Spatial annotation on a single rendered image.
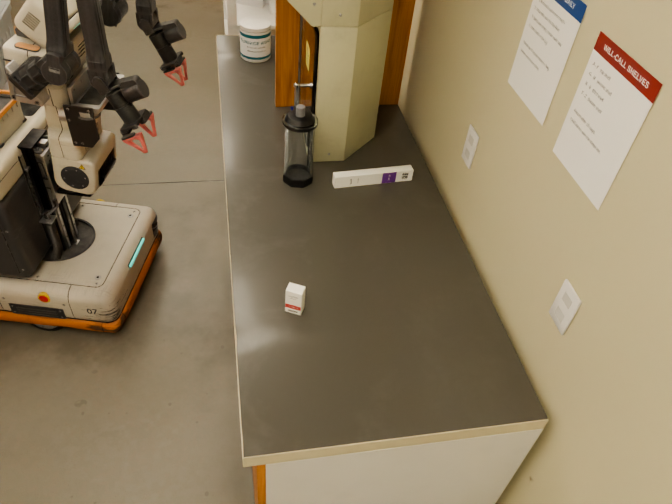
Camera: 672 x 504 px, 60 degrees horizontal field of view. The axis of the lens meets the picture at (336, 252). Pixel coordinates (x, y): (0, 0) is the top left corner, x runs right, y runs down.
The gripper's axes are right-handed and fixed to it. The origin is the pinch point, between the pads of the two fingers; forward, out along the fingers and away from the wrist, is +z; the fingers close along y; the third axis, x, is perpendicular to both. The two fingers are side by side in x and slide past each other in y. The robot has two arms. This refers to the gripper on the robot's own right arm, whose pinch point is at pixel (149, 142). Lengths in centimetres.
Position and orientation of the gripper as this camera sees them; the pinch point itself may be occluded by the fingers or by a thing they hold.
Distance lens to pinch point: 203.1
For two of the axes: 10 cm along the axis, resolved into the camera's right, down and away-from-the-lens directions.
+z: 3.7, 6.9, 6.2
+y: 0.8, -6.9, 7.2
